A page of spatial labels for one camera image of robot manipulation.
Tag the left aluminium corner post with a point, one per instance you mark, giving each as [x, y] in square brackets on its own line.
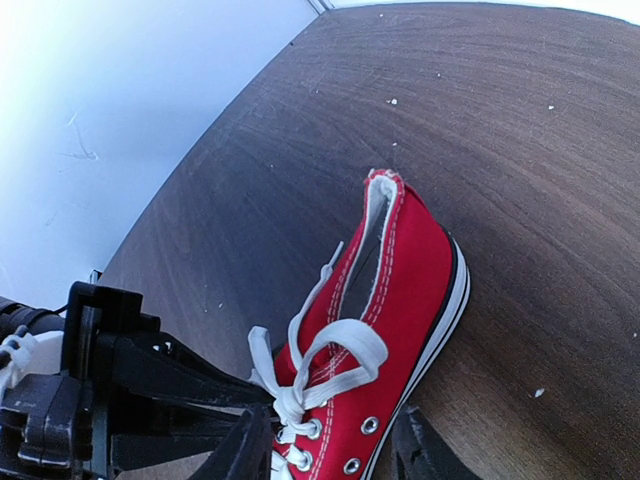
[321, 6]

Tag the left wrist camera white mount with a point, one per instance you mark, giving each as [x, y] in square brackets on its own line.
[44, 434]

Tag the red canvas sneaker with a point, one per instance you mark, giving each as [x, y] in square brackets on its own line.
[381, 311]

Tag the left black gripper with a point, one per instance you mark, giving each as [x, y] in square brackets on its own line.
[123, 372]

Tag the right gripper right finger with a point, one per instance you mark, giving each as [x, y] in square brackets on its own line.
[419, 452]

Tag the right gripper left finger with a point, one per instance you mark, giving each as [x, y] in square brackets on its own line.
[245, 452]

